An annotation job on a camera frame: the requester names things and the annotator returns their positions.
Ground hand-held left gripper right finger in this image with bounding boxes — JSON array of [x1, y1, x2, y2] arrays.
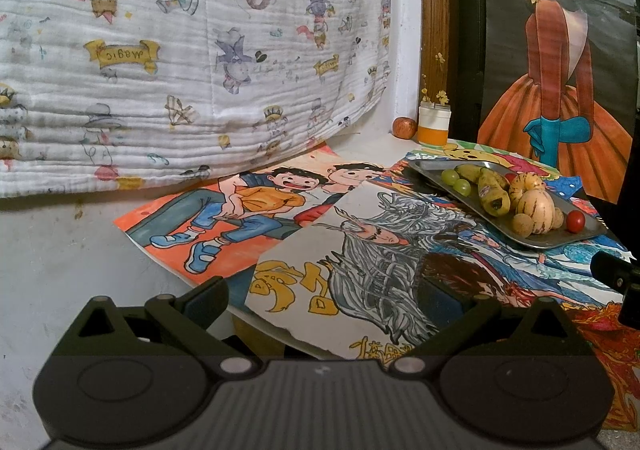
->
[[390, 277, 596, 376]]

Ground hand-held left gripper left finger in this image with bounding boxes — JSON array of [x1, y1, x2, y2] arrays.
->
[[52, 275, 253, 376]]

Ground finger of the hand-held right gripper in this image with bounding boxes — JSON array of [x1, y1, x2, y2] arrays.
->
[[590, 250, 640, 290], [618, 294, 640, 331]]

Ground metal tray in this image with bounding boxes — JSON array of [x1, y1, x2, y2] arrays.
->
[[407, 159, 608, 251]]

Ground pale striped pepino melon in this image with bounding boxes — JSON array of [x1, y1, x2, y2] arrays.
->
[[516, 190, 557, 236]]

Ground yellow bananas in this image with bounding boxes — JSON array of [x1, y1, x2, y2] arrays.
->
[[477, 169, 512, 217]]

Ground orange striped pepino melon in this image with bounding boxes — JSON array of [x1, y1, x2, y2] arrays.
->
[[507, 173, 547, 203]]

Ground cartoon boys drawing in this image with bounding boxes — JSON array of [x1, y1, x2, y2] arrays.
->
[[112, 142, 388, 288]]

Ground grey-haired warrior drawing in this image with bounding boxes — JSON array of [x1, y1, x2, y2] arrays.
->
[[244, 185, 640, 431]]

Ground white jar with orange band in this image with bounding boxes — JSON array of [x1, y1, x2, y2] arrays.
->
[[417, 102, 452, 146]]

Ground dark door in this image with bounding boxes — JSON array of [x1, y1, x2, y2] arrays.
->
[[445, 0, 640, 146]]

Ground white printed blanket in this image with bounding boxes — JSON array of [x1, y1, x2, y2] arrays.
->
[[0, 0, 393, 198]]

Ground wall poster with orange dress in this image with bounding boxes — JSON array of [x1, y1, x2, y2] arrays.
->
[[477, 0, 640, 205]]

